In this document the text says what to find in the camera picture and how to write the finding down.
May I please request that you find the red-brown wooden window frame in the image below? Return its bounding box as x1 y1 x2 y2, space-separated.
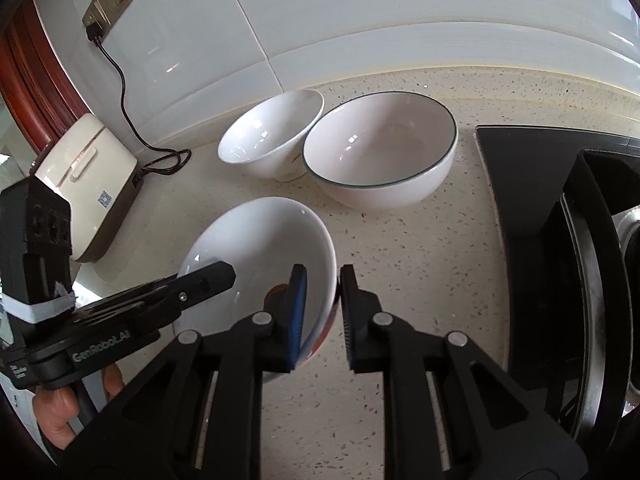
0 0 93 156

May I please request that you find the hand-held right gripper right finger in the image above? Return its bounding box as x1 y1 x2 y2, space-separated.
337 263 591 480

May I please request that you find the black power cable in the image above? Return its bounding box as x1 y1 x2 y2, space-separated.
86 25 193 178

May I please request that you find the large green rimmed white bowl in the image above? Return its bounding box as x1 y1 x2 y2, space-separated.
301 91 459 211

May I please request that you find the cream and brown kitchen appliance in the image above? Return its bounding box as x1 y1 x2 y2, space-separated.
32 112 146 264

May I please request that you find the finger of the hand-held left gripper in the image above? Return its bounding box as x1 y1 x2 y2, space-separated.
125 261 237 328

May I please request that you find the white bowl with red print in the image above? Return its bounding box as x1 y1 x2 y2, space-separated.
172 196 337 386

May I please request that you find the white conical footed bowl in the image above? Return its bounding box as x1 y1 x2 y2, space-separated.
217 89 326 182

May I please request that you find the black pan support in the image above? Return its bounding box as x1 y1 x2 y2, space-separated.
542 149 640 451

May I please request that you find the black gas cooktop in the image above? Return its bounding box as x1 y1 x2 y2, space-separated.
475 125 640 466

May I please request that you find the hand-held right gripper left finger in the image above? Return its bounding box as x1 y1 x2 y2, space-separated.
60 262 308 480

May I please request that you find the person's left hand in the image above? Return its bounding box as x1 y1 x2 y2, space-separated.
32 362 123 453

